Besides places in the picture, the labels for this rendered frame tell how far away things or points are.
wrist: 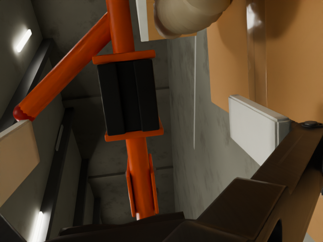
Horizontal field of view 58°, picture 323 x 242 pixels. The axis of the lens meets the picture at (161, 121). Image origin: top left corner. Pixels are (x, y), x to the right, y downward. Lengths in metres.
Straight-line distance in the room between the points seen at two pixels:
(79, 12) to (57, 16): 0.68
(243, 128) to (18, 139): 0.13
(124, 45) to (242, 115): 0.15
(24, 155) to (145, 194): 0.17
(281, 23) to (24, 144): 0.21
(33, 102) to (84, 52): 0.07
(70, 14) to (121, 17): 9.67
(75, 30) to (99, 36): 9.80
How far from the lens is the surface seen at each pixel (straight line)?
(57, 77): 0.32
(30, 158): 0.20
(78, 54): 0.31
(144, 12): 1.98
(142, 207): 0.33
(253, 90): 0.33
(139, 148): 0.31
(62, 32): 10.20
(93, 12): 9.86
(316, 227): 1.14
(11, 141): 0.18
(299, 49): 0.25
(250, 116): 0.16
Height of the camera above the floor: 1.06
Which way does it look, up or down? 3 degrees down
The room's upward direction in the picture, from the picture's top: 97 degrees counter-clockwise
